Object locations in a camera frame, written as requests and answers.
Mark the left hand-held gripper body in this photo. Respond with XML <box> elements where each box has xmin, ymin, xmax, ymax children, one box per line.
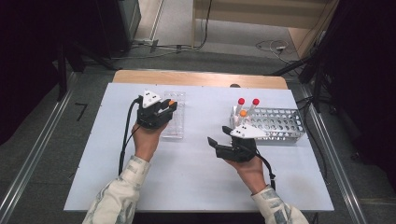
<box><xmin>136</xmin><ymin>90</ymin><xmax>174</xmax><ymax>130</ymax></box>

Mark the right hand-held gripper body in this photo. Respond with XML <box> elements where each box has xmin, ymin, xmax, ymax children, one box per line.
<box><xmin>215</xmin><ymin>124</ymin><xmax>268</xmax><ymax>163</ymax></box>

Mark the clear acrylic tube rack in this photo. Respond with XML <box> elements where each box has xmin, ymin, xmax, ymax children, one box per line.
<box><xmin>161</xmin><ymin>91</ymin><xmax>187</xmax><ymax>140</ymax></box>

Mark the metal tube rack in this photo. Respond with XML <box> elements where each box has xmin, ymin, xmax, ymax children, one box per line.
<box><xmin>229</xmin><ymin>105</ymin><xmax>306</xmax><ymax>144</ymax></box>

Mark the person's left hand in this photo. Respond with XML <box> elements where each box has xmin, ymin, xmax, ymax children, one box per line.
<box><xmin>132</xmin><ymin>120</ymin><xmax>169</xmax><ymax>163</ymax></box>

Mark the person's right hand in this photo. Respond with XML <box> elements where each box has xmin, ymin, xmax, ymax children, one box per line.
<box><xmin>225</xmin><ymin>155</ymin><xmax>269</xmax><ymax>196</ymax></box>

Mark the red-capped centrifuge tube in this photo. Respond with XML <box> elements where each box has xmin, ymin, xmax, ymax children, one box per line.
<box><xmin>234</xmin><ymin>97</ymin><xmax>247</xmax><ymax>126</ymax></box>
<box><xmin>246</xmin><ymin>98</ymin><xmax>262</xmax><ymax>126</ymax></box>

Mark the wooden table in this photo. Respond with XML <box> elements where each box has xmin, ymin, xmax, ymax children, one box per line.
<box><xmin>111</xmin><ymin>69</ymin><xmax>289</xmax><ymax>91</ymax></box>

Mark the grey cabinet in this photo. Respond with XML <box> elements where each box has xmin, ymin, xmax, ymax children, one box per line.
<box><xmin>117</xmin><ymin>0</ymin><xmax>142</xmax><ymax>42</ymax></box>

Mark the black metal stand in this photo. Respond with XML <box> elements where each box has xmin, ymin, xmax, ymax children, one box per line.
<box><xmin>269</xmin><ymin>27</ymin><xmax>331</xmax><ymax>114</ymax></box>
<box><xmin>55</xmin><ymin>40</ymin><xmax>120</xmax><ymax>102</ymax></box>

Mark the light wooden furniture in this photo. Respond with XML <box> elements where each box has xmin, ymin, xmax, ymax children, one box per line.
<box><xmin>191</xmin><ymin>0</ymin><xmax>342</xmax><ymax>59</ymax></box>

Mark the black curtain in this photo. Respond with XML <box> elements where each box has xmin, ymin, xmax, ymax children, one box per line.
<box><xmin>0</xmin><ymin>0</ymin><xmax>125</xmax><ymax>146</ymax></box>
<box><xmin>323</xmin><ymin>0</ymin><xmax>396</xmax><ymax>188</ymax></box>

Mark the left hand-held gripper cable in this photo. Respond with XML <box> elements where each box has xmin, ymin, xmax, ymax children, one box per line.
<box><xmin>118</xmin><ymin>96</ymin><xmax>143</xmax><ymax>176</ymax></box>

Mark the hand-held gripper cable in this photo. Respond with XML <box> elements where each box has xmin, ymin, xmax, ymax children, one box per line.
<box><xmin>118</xmin><ymin>96</ymin><xmax>143</xmax><ymax>176</ymax></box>
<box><xmin>255</xmin><ymin>148</ymin><xmax>277</xmax><ymax>191</ymax></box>

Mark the right hand-held gripper cable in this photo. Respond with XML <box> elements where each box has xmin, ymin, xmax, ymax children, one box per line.
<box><xmin>255</xmin><ymin>148</ymin><xmax>277</xmax><ymax>191</ymax></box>

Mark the black cable beside table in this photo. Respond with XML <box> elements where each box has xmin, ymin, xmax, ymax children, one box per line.
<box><xmin>295</xmin><ymin>94</ymin><xmax>330</xmax><ymax>180</ymax></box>

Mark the black floor cable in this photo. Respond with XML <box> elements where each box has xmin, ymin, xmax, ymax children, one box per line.
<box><xmin>130</xmin><ymin>0</ymin><xmax>214</xmax><ymax>52</ymax></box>

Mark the white floor cable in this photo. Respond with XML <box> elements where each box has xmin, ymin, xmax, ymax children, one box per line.
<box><xmin>255</xmin><ymin>39</ymin><xmax>289</xmax><ymax>61</ymax></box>

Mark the metal floor rail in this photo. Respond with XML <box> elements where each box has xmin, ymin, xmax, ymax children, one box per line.
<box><xmin>0</xmin><ymin>72</ymin><xmax>78</xmax><ymax>224</ymax></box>
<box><xmin>297</xmin><ymin>82</ymin><xmax>370</xmax><ymax>224</ymax></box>

